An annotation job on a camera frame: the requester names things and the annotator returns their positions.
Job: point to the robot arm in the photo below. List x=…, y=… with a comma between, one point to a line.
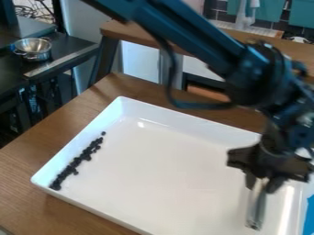
x=192, y=33

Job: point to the grey tool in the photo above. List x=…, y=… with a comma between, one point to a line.
x=256, y=211

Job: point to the wooden table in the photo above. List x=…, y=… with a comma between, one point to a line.
x=139, y=33

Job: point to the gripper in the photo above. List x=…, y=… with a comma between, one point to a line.
x=273, y=162

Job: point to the black side table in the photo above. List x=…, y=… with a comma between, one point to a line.
x=37, y=70

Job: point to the pile of black bits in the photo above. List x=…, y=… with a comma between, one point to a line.
x=77, y=162

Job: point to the silver pot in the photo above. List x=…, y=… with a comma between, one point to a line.
x=32, y=47

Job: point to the white tray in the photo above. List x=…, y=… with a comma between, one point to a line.
x=171, y=171

